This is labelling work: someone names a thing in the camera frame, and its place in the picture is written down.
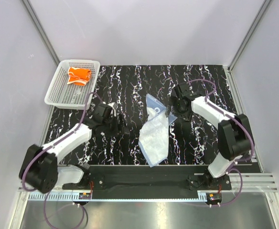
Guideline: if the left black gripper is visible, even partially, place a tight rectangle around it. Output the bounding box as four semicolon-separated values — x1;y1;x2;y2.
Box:
102;114;129;137

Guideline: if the white plastic basket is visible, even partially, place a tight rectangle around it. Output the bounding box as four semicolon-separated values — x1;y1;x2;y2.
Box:
44;59;100;110

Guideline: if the right small electronics box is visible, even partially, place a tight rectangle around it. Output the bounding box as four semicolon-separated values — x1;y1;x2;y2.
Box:
207;193;222;202

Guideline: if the black marble pattern mat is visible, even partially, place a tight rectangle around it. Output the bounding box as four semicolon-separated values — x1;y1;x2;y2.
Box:
38;64;258;166

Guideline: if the orange white patterned towel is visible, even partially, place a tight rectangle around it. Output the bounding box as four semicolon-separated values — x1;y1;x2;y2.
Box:
67;67;92;86

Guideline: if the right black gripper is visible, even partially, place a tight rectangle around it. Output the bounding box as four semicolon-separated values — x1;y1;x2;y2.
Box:
165;95;193;123

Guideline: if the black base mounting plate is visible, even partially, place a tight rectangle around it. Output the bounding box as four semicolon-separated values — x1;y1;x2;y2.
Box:
63;165;232;191

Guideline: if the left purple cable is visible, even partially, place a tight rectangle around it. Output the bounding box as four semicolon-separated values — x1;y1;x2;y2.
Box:
21;92;104;229

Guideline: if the light blue towel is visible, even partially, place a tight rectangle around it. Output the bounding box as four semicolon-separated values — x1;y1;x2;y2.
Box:
139;94;177;167

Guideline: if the small electronics box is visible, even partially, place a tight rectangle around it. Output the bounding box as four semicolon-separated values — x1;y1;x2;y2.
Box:
207;193;222;202
78;192;92;200

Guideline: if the left small electronics box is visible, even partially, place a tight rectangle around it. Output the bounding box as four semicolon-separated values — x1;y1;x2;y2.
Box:
78;192;92;200

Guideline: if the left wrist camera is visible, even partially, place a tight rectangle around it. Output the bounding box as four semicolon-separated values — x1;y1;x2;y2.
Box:
94;102;117;122

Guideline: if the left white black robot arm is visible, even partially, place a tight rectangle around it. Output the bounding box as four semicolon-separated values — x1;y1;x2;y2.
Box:
19;114;128;194

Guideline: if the aluminium frame rail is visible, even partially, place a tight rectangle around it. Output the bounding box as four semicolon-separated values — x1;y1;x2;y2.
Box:
19;173;279;191

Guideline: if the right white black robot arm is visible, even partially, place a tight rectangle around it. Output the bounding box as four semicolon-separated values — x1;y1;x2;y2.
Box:
166;95;254;189

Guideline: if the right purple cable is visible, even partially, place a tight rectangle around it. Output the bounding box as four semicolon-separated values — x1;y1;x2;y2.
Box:
187;78;255;208

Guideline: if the slotted cable duct rail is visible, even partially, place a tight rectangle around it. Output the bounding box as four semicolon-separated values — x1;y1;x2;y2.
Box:
28;192;209;201

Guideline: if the purple cable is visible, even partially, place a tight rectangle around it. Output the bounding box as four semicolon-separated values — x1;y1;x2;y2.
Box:
21;92;104;229
187;78;255;208

